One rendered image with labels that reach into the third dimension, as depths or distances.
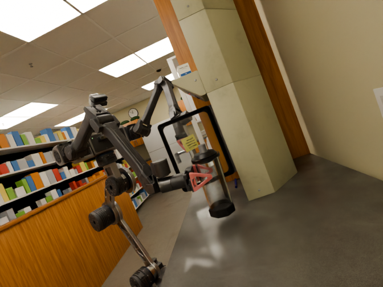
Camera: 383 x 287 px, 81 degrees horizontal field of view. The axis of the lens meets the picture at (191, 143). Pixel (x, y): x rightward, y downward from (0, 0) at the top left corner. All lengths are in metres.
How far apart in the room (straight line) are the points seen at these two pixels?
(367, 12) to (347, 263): 0.57
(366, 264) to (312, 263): 0.09
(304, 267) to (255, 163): 0.46
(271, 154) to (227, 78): 0.36
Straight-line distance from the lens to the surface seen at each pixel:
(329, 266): 0.58
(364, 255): 0.60
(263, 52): 1.34
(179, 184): 0.83
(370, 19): 0.75
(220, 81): 0.91
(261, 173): 0.94
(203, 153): 0.80
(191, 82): 0.92
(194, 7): 1.00
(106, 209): 2.10
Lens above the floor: 1.30
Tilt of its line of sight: 3 degrees down
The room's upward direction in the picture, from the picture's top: 22 degrees counter-clockwise
